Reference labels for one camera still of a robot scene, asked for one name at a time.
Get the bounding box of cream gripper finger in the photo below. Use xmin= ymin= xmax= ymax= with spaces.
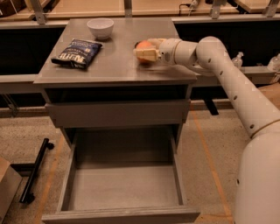
xmin=133 ymin=48 xmax=159 ymax=62
xmin=147 ymin=38 xmax=165 ymax=48

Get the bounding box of orange fruit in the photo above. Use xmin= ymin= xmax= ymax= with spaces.
xmin=135 ymin=40 xmax=155 ymax=63

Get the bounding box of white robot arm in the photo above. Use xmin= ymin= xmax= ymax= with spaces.
xmin=134 ymin=37 xmax=280 ymax=224

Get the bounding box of grey drawer cabinet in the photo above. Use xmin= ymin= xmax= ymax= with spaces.
xmin=35 ymin=17 xmax=196 ymax=144

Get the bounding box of closed grey top drawer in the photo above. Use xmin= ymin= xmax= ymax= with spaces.
xmin=45 ymin=100 xmax=189 ymax=128

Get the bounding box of open grey middle drawer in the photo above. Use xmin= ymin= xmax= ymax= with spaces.
xmin=42 ymin=126 xmax=200 ymax=224

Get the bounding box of white ceramic bowl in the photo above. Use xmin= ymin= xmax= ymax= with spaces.
xmin=87 ymin=17 xmax=115 ymax=39

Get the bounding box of blue chip bag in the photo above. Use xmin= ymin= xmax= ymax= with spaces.
xmin=51 ymin=38 xmax=102 ymax=69

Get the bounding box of clear sanitizer pump bottle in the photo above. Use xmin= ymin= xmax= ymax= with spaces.
xmin=232 ymin=52 xmax=244 ymax=68

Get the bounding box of cardboard box right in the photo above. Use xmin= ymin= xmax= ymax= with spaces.
xmin=259 ymin=82 xmax=280 ymax=109

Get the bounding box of cardboard box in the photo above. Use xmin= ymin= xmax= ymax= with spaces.
xmin=259 ymin=82 xmax=280 ymax=109
xmin=0 ymin=157 xmax=22 ymax=224

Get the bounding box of cardboard box left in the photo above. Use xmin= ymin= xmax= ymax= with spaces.
xmin=0 ymin=157 xmax=22 ymax=224

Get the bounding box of black cable on bench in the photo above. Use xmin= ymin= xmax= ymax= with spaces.
xmin=178 ymin=2 xmax=200 ymax=16

